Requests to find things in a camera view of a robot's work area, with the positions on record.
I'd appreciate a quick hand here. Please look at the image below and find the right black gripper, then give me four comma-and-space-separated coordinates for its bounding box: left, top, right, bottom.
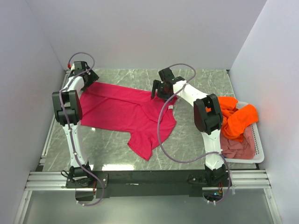
151, 80, 174, 103

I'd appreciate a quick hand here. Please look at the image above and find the magenta t shirt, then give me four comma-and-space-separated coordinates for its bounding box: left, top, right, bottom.
80, 82, 177, 161

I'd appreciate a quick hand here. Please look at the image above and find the orange t shirt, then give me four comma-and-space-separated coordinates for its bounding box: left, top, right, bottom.
218, 97, 259, 142

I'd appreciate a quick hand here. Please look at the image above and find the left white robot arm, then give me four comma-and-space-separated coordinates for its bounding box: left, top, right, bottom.
52, 61, 99, 188

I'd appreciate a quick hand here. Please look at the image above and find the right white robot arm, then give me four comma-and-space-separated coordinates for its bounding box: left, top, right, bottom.
151, 67, 226, 186

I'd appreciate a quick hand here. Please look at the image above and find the salmon pink t shirt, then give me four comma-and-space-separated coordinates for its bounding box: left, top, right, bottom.
220, 126, 255, 160

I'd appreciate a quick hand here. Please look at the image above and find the black base beam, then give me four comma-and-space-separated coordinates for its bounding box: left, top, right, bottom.
65, 169, 231, 201

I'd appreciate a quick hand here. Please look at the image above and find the white plastic laundry basket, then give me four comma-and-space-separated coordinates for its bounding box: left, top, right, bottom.
218, 97, 259, 160

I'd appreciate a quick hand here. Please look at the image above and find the aluminium frame rail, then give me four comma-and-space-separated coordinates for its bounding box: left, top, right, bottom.
15, 169, 282, 224

